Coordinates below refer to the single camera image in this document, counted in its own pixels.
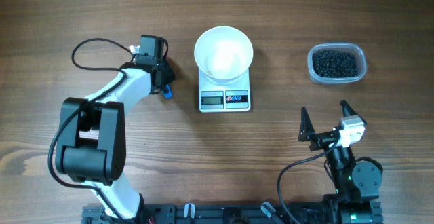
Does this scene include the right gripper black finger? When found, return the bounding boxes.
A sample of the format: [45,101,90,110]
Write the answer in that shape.
[340,100,366,124]
[298,107,316,141]

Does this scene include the pink scoop with blue handle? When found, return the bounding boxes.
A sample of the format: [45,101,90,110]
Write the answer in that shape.
[162,84,173,99]

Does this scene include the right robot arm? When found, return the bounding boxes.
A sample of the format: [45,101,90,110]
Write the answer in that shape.
[298,100,383,223]

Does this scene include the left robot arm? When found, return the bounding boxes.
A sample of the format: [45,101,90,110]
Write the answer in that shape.
[47,35,175,223]

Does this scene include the white digital kitchen scale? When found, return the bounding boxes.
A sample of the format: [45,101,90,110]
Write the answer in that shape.
[199,70,251,113]

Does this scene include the white bowl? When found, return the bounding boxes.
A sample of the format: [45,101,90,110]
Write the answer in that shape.
[194,26,254,80]

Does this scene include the clear plastic container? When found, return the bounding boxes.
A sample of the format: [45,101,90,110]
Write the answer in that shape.
[307,43,367,84]

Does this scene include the black beans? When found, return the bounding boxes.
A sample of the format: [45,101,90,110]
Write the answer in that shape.
[312,50,358,78]

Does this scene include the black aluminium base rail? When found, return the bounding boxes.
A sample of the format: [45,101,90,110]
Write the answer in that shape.
[81,202,384,224]

